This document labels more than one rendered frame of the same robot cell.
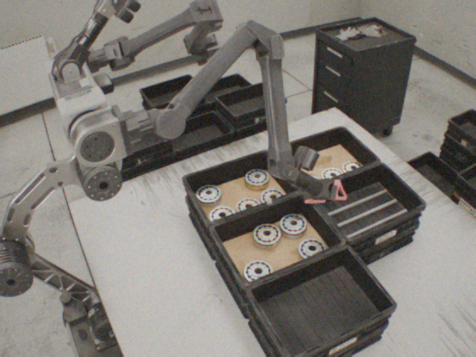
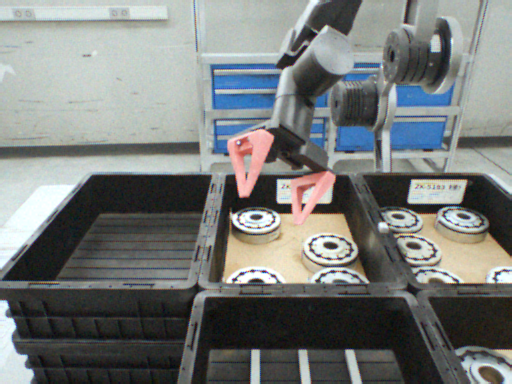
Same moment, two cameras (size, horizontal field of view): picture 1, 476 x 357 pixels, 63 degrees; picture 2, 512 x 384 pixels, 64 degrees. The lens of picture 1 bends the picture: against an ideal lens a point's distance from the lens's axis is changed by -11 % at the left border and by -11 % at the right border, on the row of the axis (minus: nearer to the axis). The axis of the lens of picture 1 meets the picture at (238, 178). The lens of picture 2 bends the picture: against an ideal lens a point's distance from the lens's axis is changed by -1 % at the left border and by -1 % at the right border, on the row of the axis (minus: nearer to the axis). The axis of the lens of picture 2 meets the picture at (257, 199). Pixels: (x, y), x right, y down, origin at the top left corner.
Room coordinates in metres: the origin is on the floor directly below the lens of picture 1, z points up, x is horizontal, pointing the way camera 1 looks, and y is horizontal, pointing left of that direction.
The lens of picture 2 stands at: (1.19, -0.75, 1.31)
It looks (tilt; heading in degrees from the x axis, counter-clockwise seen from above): 28 degrees down; 113
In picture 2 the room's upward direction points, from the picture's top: straight up
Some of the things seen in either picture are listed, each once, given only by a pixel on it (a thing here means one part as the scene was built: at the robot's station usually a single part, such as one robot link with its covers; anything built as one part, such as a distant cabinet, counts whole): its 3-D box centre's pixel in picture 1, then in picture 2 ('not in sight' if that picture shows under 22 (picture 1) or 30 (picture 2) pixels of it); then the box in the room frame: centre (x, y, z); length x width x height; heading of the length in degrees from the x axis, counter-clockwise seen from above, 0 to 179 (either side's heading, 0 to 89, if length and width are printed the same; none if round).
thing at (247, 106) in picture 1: (251, 126); not in sight; (2.48, -0.11, 0.37); 0.40 x 0.30 x 0.45; 117
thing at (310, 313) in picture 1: (320, 308); (133, 245); (0.72, -0.24, 0.87); 0.40 x 0.30 x 0.11; 113
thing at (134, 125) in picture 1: (133, 126); not in sight; (0.95, 0.27, 1.45); 0.09 x 0.08 x 0.12; 27
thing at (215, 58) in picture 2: not in sight; (336, 57); (0.62, 1.81, 0.91); 1.70 x 0.10 x 0.05; 27
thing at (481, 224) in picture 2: (208, 193); (462, 219); (1.30, 0.12, 0.86); 0.10 x 0.10 x 0.01
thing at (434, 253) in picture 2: (248, 206); (413, 248); (1.21, -0.04, 0.86); 0.10 x 0.10 x 0.01
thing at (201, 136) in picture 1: (198, 150); not in sight; (2.30, 0.25, 0.31); 0.40 x 0.30 x 0.34; 117
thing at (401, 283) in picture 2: (277, 236); (293, 222); (1.00, -0.13, 0.92); 0.40 x 0.30 x 0.02; 113
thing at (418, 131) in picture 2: not in sight; (395, 108); (0.99, 1.97, 0.60); 0.72 x 0.03 x 0.56; 27
